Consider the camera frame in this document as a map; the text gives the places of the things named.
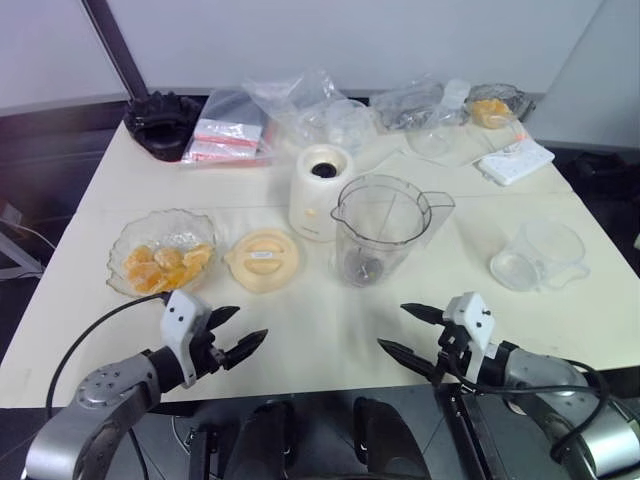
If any stack of zip bags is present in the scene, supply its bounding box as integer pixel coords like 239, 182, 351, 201
180, 89, 279, 170

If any clear blender jar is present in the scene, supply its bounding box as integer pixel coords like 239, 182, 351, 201
328, 173, 457, 290

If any black metal table frame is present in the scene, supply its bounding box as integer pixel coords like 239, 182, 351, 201
438, 383, 502, 480

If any dark slanted pole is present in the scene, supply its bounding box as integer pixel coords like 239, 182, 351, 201
86, 0, 152, 102

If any bag with orange food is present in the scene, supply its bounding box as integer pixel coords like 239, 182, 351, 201
466, 82, 535, 131

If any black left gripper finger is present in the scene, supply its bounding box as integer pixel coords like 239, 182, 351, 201
208, 305, 242, 332
223, 328, 270, 371

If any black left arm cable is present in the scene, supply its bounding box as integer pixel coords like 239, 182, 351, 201
46, 293, 169, 422

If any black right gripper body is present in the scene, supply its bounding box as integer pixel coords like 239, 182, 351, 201
436, 323, 475, 385

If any plastic bag with dark contents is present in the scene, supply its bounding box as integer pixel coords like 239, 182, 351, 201
371, 78, 470, 133

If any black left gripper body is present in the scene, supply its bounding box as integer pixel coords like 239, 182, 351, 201
191, 323, 228, 380

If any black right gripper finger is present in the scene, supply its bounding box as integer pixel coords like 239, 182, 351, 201
376, 337, 442, 387
399, 302, 445, 327

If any white remote-like booklet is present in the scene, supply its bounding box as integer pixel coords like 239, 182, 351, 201
471, 139, 557, 187

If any small clear glass dish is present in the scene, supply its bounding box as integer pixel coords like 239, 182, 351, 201
406, 121, 470, 160

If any white blender motor base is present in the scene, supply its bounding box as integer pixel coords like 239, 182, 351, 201
287, 143, 358, 244

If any large scalloped glass bowl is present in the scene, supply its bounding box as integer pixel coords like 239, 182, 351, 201
105, 208, 218, 297

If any clear plastic measuring cup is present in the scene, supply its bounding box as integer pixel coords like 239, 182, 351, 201
489, 217, 592, 293

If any crumpled clear plastic bag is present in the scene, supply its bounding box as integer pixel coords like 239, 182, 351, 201
241, 66, 347, 137

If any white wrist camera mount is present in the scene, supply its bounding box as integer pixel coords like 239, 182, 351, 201
441, 291, 499, 385
159, 289, 214, 389

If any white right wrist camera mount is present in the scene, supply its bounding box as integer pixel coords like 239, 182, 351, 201
441, 291, 499, 385

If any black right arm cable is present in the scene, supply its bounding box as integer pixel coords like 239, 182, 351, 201
438, 349, 612, 467

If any black ridged round holder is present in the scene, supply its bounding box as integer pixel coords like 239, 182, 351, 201
123, 89, 202, 163

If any cream round blender lid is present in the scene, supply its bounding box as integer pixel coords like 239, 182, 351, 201
222, 227, 305, 296

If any grey metal floor stand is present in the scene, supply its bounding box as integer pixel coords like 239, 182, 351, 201
0, 198, 47, 282

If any dark rounded shape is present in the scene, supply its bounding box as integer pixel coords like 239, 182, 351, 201
351, 396, 432, 480
233, 399, 297, 480

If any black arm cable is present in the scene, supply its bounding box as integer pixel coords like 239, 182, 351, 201
438, 349, 612, 467
46, 293, 169, 422

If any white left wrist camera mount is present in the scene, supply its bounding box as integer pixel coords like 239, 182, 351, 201
159, 289, 214, 389

